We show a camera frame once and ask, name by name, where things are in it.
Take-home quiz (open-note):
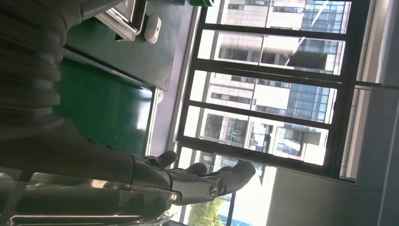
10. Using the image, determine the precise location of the green conveyor belt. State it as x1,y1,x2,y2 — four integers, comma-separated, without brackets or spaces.
52,47,165,157

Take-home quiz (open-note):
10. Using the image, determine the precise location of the small white barcode scanner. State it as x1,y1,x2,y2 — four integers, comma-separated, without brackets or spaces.
144,14,162,45

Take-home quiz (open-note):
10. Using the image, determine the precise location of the white electronic weighing scale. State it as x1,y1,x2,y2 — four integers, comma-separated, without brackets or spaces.
94,0,148,42

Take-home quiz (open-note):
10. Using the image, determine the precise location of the black framed window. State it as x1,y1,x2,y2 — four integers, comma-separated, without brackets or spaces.
175,0,375,180

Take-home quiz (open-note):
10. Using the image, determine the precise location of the empty green plastic crate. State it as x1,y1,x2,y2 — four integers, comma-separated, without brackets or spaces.
186,0,215,7

